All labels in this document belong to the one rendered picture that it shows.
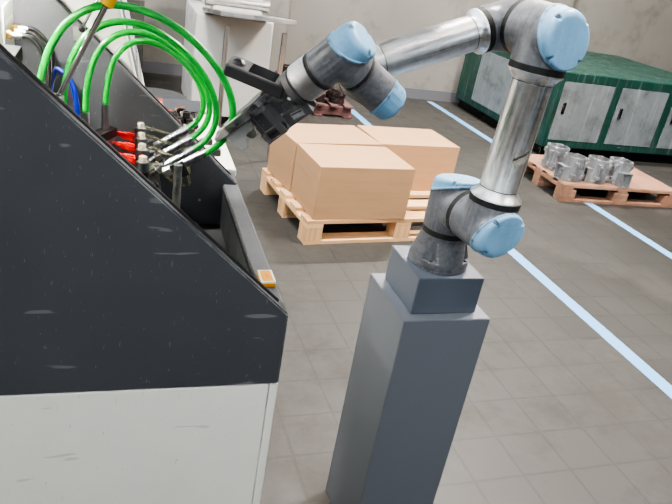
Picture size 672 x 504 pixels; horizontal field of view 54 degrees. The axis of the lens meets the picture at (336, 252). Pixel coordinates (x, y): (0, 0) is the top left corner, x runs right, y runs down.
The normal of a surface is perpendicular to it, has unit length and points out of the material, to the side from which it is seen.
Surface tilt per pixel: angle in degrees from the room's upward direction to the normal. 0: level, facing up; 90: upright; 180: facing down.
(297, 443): 0
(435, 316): 0
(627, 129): 90
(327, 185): 90
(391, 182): 90
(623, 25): 90
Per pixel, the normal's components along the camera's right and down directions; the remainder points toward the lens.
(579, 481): 0.16, -0.89
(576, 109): 0.29, 0.46
